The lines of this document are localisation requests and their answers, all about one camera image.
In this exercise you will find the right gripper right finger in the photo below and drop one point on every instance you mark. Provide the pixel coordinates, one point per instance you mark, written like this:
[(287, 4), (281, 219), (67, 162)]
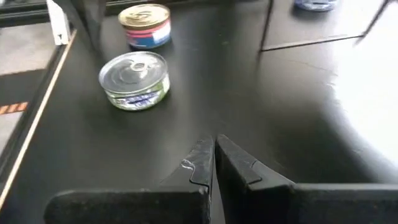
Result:
[(280, 202)]

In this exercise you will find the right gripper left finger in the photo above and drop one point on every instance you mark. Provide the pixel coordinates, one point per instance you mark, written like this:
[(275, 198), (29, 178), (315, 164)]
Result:
[(140, 205)]

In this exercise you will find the silver-lid can white green label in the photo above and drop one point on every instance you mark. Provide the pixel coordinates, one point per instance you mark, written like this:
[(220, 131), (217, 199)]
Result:
[(133, 77)]

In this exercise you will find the gold-lid blue striped can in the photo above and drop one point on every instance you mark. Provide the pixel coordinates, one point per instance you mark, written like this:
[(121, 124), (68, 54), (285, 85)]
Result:
[(144, 28)]

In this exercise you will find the blue can with silver lid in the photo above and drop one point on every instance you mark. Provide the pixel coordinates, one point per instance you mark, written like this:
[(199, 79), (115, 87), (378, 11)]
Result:
[(315, 4)]

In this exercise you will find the black table mat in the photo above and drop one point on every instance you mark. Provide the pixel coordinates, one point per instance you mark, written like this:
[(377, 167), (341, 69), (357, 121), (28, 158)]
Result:
[(217, 93)]

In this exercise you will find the silver aluminium post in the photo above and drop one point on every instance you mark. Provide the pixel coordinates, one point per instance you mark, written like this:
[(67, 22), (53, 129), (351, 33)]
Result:
[(59, 21)]

